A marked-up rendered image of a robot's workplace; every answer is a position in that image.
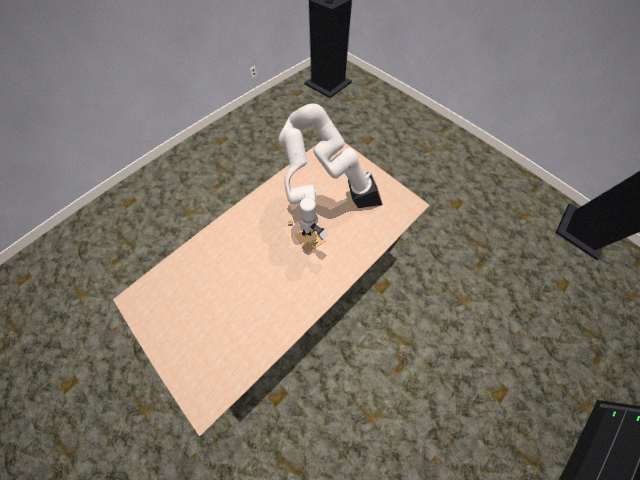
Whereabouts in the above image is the tan flat mat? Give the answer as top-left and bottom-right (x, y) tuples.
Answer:
(295, 230), (326, 253)

